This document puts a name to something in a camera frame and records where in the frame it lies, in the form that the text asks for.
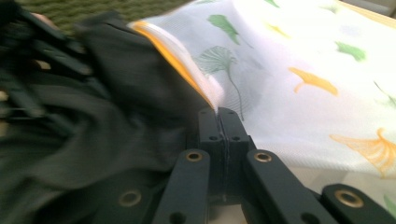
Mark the dark cloth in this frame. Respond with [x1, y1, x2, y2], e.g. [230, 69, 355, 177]
[0, 11, 220, 224]

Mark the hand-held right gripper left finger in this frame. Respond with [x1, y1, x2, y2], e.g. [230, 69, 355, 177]
[186, 106, 225, 200]

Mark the white leaf-print mesh laundry bag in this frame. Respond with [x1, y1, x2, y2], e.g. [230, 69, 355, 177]
[128, 0, 396, 217]

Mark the green woven basket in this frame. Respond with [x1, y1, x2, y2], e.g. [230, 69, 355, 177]
[15, 0, 195, 35]

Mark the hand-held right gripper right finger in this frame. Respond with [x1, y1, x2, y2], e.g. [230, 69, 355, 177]
[219, 106, 258, 200]

